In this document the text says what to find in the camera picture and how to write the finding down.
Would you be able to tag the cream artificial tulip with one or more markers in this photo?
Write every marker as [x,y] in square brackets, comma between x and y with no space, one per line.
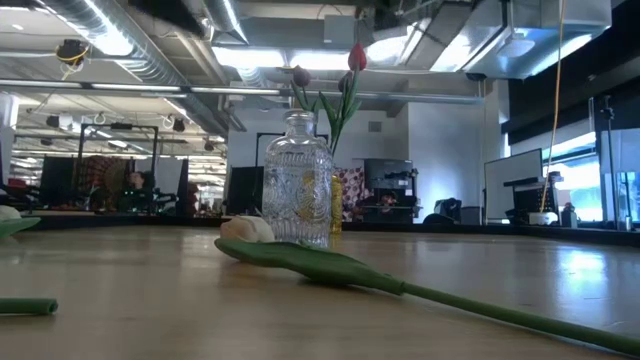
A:
[15,226]
[310,262]

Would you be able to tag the white round object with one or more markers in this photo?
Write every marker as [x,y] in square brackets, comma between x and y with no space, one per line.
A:
[543,218]

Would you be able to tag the clear cut-glass vase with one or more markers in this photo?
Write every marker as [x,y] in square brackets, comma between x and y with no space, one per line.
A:
[295,190]

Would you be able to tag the red artificial tulip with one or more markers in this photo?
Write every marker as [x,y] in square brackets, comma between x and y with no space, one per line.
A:
[357,56]

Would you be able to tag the red patterned tapestry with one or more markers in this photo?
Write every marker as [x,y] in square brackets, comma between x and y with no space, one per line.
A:
[105,175]

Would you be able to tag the yellow artificial tulip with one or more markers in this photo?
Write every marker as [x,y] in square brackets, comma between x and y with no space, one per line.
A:
[30,306]

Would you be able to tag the silver ventilation duct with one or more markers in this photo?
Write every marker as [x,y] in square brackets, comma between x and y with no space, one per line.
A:
[145,65]

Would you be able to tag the whiteboard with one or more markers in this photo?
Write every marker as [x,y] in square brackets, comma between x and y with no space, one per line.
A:
[512,182]

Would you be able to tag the dark purple artificial tulip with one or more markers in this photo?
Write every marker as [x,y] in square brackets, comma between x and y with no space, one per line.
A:
[301,76]
[344,82]

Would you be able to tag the yellow glass vase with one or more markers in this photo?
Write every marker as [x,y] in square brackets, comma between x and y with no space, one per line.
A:
[336,205]

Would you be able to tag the black monitor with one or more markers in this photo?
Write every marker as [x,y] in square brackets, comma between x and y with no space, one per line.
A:
[245,190]

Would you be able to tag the black tripod stand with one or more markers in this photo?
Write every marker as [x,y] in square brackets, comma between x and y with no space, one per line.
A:
[611,165]

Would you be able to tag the black equipment rack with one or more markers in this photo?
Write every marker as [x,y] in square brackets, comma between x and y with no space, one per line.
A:
[390,185]

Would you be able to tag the red and white patterned cloth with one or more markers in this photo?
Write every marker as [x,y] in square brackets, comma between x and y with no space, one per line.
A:
[352,187]

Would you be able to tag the black metal rig frame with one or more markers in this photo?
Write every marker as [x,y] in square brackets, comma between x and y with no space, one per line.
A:
[117,126]

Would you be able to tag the black office chair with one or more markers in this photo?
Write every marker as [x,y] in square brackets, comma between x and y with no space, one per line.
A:
[445,210]

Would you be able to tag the person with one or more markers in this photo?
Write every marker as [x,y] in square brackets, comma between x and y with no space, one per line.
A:
[135,182]

